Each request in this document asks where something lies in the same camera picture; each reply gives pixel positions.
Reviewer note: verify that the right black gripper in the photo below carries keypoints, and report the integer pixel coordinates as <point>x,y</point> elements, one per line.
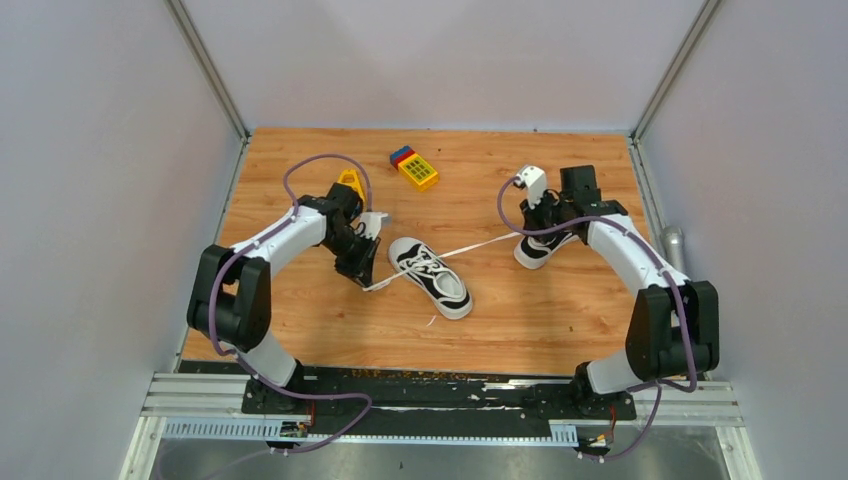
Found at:
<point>531,216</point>

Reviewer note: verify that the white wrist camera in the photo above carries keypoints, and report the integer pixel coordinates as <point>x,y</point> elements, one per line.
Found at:
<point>371,223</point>
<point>533,180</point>

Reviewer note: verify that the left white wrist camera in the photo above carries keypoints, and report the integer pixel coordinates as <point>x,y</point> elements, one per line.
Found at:
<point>371,223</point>

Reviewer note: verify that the aluminium frame rail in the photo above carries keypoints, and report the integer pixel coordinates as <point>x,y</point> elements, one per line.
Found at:
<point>195,395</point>

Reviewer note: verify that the grey metal cylinder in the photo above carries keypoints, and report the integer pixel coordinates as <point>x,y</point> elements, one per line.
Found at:
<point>673,242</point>

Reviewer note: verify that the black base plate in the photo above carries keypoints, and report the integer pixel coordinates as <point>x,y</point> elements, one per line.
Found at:
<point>448,404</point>

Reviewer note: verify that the yellow triangle toy block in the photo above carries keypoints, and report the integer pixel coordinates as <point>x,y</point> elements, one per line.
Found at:
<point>351,178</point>

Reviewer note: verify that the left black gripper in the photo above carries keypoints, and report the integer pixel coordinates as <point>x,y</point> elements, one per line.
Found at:
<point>362,268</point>

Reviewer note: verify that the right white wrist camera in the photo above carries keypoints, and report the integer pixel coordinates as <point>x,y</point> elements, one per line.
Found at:
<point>533,180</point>

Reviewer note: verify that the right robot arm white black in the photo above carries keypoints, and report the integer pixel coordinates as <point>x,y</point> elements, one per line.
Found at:
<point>673,334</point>

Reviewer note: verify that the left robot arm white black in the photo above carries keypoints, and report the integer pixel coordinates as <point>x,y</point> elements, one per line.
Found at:
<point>231,300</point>

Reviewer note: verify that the colourful toy block stack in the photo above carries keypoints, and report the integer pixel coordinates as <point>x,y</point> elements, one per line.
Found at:
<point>414,168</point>

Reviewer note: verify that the black white sneaker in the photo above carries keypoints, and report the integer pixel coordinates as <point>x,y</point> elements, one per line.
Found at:
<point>534,252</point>

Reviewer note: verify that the white shoe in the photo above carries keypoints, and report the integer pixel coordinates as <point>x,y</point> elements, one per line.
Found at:
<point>443,285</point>

